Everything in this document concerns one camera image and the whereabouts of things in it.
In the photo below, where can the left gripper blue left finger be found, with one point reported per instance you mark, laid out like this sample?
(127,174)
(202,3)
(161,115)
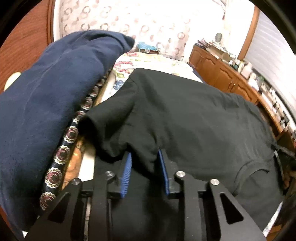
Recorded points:
(84,207)

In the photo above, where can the black printed t-shirt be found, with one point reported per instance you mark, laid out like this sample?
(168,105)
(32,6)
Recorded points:
(208,133)

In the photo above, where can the cream folded cloth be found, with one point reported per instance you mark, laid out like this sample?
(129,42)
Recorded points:
(86,171)

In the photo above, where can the dark medallion patterned cloth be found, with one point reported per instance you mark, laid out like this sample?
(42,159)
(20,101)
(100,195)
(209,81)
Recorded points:
(68,155)

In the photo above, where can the pink thermos bottle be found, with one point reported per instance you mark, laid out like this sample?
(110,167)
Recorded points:
(246,71)

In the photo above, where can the grey window roller blind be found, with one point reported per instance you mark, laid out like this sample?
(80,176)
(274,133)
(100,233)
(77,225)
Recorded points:
(272,57)

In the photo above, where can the navy blue folded garment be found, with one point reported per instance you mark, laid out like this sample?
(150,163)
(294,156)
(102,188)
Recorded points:
(36,110)

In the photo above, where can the wooden sideboard cabinet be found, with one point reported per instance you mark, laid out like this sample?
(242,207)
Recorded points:
(223,77)

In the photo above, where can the cardboard box on sideboard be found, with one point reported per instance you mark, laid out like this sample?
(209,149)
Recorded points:
(219,54)

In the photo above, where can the small grey desk fan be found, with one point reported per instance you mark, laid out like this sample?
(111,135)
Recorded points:
(218,38)

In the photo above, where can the yellow plush item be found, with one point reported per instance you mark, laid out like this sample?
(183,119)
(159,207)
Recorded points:
(11,80)

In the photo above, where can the pink floral beige blanket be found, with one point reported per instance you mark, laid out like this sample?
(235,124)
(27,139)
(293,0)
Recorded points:
(144,57)

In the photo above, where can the blue floral white bedspread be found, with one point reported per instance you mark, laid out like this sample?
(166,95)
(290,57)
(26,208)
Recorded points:
(196,74)

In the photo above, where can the brown louvered wardrobe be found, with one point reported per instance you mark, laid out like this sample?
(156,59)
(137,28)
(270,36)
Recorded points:
(27,41)

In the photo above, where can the cardboard box with blue items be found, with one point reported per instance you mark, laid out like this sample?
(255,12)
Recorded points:
(145,48)

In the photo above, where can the pink ring patterned curtain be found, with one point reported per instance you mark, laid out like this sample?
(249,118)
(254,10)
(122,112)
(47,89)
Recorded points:
(161,24)

